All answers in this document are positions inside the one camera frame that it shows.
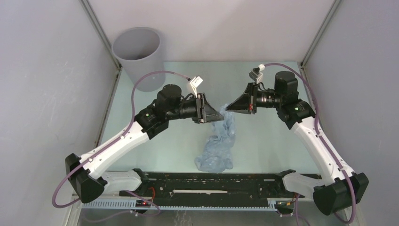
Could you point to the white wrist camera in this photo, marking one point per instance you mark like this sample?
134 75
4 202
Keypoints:
256 73
193 85

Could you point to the translucent blue trash bag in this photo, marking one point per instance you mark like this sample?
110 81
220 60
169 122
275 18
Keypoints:
217 156

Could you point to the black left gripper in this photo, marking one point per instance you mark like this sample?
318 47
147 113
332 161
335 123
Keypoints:
205 112

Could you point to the small electronics board with LEDs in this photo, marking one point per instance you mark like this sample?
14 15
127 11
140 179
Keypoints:
142 204

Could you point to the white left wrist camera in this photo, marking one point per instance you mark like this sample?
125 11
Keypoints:
193 85

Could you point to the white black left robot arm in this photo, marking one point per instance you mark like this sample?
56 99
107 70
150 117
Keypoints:
89 175

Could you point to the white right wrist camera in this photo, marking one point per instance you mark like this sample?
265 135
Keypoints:
256 73

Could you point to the grey plastic trash bin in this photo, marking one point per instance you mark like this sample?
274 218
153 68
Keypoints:
140 51

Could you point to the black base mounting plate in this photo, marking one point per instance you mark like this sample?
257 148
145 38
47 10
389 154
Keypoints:
212 190

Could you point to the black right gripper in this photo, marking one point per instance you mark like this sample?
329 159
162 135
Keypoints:
252 97

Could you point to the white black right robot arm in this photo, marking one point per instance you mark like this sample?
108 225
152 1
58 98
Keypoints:
340 186

